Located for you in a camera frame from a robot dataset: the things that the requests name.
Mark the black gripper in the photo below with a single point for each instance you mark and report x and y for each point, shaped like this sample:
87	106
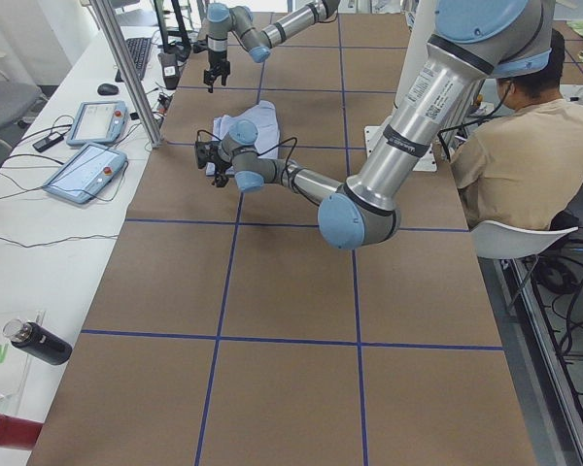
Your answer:
220	169
217	60

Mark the light blue striped shirt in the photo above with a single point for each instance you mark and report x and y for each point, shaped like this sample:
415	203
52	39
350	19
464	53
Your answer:
263	117

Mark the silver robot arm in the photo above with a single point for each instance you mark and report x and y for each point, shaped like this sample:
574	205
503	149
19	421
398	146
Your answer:
470	41
257	43

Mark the black keyboard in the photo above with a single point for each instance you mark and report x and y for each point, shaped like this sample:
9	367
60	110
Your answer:
140	50

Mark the black computer mouse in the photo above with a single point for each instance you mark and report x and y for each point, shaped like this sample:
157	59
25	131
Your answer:
107	89

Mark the lower teach pendant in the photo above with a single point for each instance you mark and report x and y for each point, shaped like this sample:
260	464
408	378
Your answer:
85	174

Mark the teach pendant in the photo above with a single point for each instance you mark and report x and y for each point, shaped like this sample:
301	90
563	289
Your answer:
97	122
85	174

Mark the upper teach pendant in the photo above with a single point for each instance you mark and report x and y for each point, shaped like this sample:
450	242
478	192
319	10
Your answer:
97	122

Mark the black water bottle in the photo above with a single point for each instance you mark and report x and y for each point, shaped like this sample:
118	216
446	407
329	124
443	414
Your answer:
37	341

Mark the white chair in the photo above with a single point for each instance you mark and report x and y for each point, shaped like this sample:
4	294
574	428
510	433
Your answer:
498	241

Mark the person in beige shirt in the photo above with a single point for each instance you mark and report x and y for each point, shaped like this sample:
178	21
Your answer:
523	169

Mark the red bottle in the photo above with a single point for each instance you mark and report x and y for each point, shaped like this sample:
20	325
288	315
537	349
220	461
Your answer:
19	433

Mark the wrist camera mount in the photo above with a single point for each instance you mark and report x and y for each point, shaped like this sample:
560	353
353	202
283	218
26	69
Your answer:
200	46
205	153

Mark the aluminium frame post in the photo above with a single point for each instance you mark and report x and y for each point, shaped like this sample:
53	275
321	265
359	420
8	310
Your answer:
110	27

